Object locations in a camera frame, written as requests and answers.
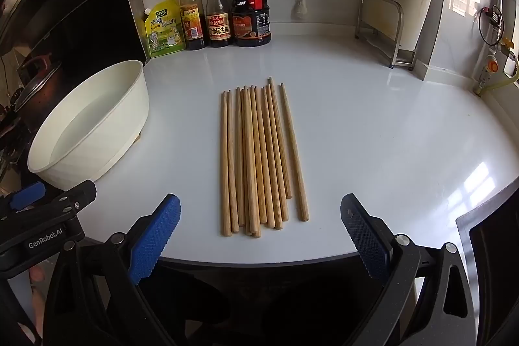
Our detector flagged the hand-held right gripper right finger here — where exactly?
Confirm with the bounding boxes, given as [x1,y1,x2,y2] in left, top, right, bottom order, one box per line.
[340,193,477,346]

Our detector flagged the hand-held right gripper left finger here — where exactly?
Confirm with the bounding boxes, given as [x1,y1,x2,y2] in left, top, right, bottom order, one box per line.
[42,193,182,346]

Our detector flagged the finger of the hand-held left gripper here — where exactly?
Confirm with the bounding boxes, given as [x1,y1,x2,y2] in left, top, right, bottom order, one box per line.
[0,181,46,213]
[40,180,98,209]

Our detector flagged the white plastic basin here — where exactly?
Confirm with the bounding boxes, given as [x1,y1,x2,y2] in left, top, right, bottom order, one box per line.
[26,60,150,190]

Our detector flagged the row of wooden chopsticks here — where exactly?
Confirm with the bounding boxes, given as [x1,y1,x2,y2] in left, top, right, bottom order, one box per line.
[220,76,310,239]

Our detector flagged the person's left hand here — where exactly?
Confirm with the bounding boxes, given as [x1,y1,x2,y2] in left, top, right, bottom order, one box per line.
[28,261,46,336]

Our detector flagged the brown pot with glass lid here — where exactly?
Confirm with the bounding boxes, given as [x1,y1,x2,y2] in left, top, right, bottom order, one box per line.
[14,54,61,115]

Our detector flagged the yellow seasoning pouch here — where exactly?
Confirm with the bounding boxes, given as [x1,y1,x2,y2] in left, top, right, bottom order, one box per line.
[140,0,187,59]

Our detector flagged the stainless steel rack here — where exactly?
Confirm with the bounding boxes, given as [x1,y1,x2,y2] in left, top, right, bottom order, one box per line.
[355,0,418,72]

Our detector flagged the dark vinegar bottle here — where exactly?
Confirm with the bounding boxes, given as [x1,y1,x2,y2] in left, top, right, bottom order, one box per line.
[178,0,207,51]

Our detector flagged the clear soy sauce bottle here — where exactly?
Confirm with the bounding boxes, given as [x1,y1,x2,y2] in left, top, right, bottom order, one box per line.
[204,0,233,48]

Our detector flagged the orange-knob gas valve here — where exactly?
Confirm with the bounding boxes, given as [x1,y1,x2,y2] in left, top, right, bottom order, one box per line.
[480,54,502,87]

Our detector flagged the yellow gas hose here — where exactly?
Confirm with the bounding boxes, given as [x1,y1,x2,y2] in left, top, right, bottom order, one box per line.
[475,54,519,95]

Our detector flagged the large red-handled soy sauce jug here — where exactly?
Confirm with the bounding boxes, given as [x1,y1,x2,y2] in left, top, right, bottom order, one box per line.
[227,0,272,48]

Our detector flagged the black cable loop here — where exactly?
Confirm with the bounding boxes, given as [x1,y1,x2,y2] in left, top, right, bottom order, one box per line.
[478,6,505,47]

